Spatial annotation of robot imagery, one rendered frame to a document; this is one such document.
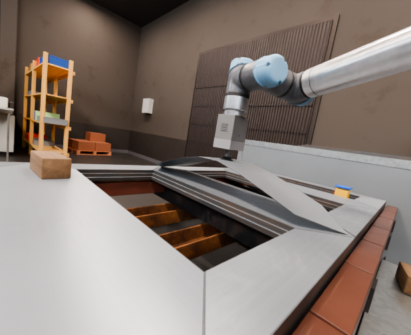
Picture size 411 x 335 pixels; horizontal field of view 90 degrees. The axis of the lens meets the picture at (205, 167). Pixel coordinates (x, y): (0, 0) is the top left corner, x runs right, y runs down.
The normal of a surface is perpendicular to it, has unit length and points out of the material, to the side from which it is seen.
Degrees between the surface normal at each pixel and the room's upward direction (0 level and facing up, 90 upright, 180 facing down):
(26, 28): 90
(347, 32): 90
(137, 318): 0
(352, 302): 0
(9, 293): 0
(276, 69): 90
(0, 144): 90
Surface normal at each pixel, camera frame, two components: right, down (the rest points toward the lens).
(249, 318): 0.15, -0.98
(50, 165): 0.75, 0.21
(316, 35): -0.71, -0.02
